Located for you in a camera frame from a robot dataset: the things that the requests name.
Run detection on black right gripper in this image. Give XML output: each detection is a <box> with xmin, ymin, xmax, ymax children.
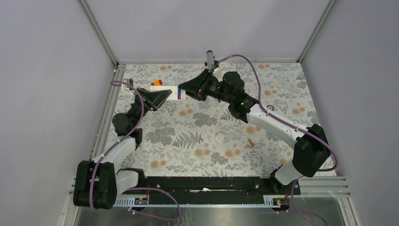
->
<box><xmin>178</xmin><ymin>69</ymin><xmax>233</xmax><ymax>104</ymax></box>

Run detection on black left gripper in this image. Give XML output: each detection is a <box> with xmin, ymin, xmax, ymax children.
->
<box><xmin>128</xmin><ymin>88</ymin><xmax>173</xmax><ymax>129</ymax></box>

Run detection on white air conditioner remote control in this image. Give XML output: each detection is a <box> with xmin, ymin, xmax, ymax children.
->
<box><xmin>149</xmin><ymin>85</ymin><xmax>187</xmax><ymax>102</ymax></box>

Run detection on white remote battery cover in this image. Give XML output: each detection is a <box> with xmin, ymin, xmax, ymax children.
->
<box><xmin>215</xmin><ymin>133</ymin><xmax>225</xmax><ymax>143</ymax></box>

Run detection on orange battery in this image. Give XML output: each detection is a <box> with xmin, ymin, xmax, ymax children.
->
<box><xmin>248</xmin><ymin>139</ymin><xmax>255</xmax><ymax>147</ymax></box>

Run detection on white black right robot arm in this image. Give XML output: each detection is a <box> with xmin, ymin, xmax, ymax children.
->
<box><xmin>178</xmin><ymin>69</ymin><xmax>331</xmax><ymax>194</ymax></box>

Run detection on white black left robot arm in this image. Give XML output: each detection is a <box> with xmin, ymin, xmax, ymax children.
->
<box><xmin>73</xmin><ymin>88</ymin><xmax>173</xmax><ymax>210</ymax></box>

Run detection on orange toy car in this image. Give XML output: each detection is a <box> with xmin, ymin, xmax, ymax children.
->
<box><xmin>151</xmin><ymin>80</ymin><xmax>163</xmax><ymax>86</ymax></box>

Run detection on floral patterned table mat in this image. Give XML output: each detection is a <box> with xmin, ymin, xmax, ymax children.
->
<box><xmin>122</xmin><ymin>63</ymin><xmax>319</xmax><ymax>177</ymax></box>

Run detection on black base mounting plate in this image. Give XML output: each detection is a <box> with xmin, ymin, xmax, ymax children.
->
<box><xmin>123</xmin><ymin>177</ymin><xmax>301</xmax><ymax>203</ymax></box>

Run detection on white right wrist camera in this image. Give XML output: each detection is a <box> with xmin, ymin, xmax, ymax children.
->
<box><xmin>213</xmin><ymin>60</ymin><xmax>223</xmax><ymax>80</ymax></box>

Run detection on aluminium frame rail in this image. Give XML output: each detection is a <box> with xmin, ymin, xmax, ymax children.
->
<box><xmin>77</xmin><ymin>0</ymin><xmax>119</xmax><ymax>69</ymax></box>

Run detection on slotted grey cable duct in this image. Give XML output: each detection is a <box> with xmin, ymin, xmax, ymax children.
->
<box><xmin>113</xmin><ymin>195</ymin><xmax>291</xmax><ymax>210</ymax></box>

